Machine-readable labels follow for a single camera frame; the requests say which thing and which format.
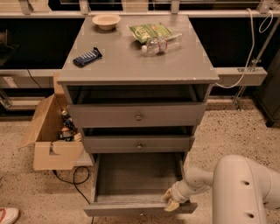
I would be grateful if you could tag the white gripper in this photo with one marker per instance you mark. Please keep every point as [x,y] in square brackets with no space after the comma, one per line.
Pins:
[178,193]

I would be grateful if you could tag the grey bottom drawer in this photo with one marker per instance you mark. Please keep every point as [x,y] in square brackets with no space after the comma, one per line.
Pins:
[134,184]

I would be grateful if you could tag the grey drawer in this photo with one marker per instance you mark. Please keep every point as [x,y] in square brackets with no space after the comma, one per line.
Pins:
[134,184]
[137,144]
[136,115]

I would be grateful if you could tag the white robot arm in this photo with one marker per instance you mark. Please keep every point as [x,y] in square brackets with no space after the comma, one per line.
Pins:
[242,190]

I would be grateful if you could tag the grey top drawer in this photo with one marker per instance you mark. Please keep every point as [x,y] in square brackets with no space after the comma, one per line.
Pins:
[136,115]

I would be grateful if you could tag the grey middle drawer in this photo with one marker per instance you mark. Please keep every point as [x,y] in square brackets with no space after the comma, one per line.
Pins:
[137,144]

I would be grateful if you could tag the grey drawer cabinet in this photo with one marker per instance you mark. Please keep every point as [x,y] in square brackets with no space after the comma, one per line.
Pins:
[124,75]

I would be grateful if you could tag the dark bottle in box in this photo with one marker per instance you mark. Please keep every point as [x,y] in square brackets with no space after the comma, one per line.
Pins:
[67,120]

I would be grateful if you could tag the cardboard box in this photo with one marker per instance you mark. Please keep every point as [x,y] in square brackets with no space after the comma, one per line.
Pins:
[50,153]

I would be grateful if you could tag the dark cabinet at right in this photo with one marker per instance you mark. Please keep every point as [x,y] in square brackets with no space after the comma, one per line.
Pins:
[268,94]

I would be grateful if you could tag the clear plastic water bottle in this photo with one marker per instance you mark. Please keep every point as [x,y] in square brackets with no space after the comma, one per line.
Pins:
[163,44]

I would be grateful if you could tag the white red shoe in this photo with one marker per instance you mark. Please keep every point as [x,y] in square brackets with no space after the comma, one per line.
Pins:
[9,215]

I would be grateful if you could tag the green chip bag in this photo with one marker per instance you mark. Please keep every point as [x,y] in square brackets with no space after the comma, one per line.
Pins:
[144,32]

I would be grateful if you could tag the beige bowl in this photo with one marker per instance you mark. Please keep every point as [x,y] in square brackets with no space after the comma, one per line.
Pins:
[106,22]

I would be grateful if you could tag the metal rail frame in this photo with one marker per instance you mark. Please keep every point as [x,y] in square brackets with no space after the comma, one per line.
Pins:
[23,76]

